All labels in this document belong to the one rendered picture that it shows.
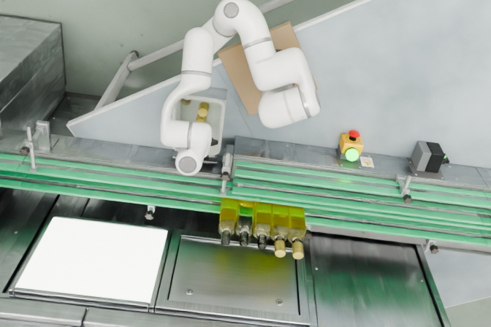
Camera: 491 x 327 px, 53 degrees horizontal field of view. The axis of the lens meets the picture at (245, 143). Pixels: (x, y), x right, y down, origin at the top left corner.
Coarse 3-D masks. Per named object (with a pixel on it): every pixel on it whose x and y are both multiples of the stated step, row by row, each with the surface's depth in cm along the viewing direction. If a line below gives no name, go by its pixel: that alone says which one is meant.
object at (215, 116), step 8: (184, 96) 160; (192, 96) 160; (200, 96) 161; (176, 104) 162; (192, 104) 170; (216, 104) 169; (224, 104) 161; (176, 112) 164; (184, 112) 171; (192, 112) 171; (208, 112) 171; (216, 112) 171; (224, 112) 163; (184, 120) 173; (192, 120) 173; (208, 120) 173; (216, 120) 173; (216, 128) 174; (216, 136) 176; (216, 152) 171
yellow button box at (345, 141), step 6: (342, 138) 173; (348, 138) 172; (360, 138) 174; (342, 144) 172; (348, 144) 170; (354, 144) 170; (360, 144) 170; (342, 150) 171; (360, 150) 171; (342, 156) 172
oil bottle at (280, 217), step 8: (272, 208) 167; (280, 208) 166; (272, 216) 163; (280, 216) 163; (288, 216) 164; (272, 224) 160; (280, 224) 160; (288, 224) 160; (272, 232) 159; (280, 232) 158; (288, 232) 159
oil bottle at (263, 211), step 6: (258, 204) 166; (264, 204) 167; (270, 204) 167; (258, 210) 164; (264, 210) 164; (270, 210) 165; (258, 216) 161; (264, 216) 162; (270, 216) 162; (258, 222) 159; (264, 222) 159; (270, 222) 160; (258, 228) 157; (264, 228) 157; (270, 228) 158
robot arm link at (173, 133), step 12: (192, 72) 132; (204, 72) 133; (180, 84) 133; (192, 84) 132; (204, 84) 133; (168, 96) 134; (180, 96) 134; (168, 108) 132; (168, 120) 133; (180, 120) 135; (168, 132) 132; (180, 132) 132; (168, 144) 134; (180, 144) 133
